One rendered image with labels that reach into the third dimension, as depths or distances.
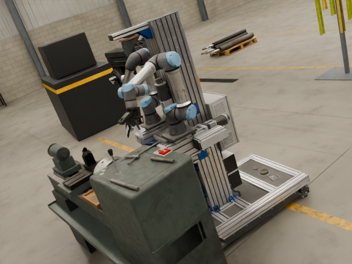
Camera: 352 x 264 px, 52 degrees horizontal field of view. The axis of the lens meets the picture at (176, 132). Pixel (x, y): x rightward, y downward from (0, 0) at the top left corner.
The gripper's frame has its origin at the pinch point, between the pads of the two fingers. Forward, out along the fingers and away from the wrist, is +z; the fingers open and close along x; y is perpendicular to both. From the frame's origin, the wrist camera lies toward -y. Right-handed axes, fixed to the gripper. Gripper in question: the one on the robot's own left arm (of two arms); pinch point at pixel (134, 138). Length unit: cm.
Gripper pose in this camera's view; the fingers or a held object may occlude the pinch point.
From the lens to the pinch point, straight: 237.4
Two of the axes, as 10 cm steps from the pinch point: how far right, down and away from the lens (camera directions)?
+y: 6.9, -2.2, 6.9
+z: 1.5, 9.8, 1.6
